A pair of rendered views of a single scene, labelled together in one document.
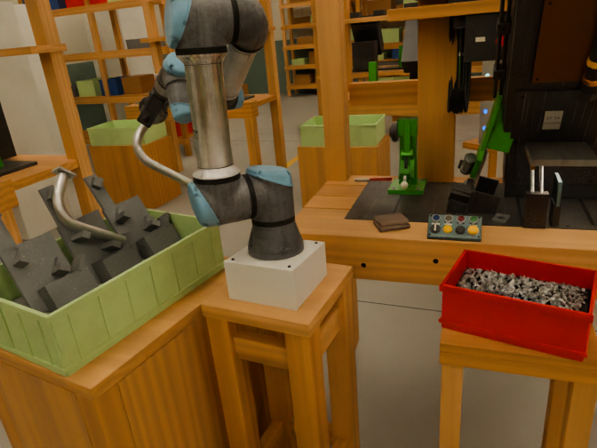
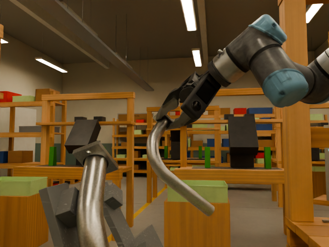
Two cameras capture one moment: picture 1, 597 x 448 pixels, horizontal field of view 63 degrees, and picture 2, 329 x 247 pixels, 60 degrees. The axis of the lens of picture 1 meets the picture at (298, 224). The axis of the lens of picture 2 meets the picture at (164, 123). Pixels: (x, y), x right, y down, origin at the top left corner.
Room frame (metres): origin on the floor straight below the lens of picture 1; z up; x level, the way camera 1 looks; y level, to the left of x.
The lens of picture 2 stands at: (0.98, 0.67, 1.20)
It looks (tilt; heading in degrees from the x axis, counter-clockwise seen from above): 4 degrees up; 346
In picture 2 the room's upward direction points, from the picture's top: straight up
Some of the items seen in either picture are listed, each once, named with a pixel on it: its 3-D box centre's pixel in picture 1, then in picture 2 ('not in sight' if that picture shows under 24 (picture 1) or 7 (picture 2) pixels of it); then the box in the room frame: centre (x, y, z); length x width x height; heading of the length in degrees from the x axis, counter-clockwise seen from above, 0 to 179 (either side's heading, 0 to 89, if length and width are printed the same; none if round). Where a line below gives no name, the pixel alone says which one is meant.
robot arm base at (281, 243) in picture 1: (274, 232); not in sight; (1.20, 0.07, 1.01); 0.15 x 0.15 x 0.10
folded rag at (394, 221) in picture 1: (391, 221); not in sight; (1.42, -0.29, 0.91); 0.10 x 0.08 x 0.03; 97
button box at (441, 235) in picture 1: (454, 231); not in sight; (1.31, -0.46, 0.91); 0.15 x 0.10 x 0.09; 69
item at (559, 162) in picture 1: (554, 147); not in sight; (1.40, -0.78, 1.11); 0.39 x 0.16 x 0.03; 159
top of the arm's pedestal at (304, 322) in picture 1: (281, 290); not in sight; (1.20, 0.07, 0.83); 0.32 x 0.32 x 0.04; 63
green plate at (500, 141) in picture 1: (499, 126); not in sight; (1.49, -0.65, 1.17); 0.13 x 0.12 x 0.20; 69
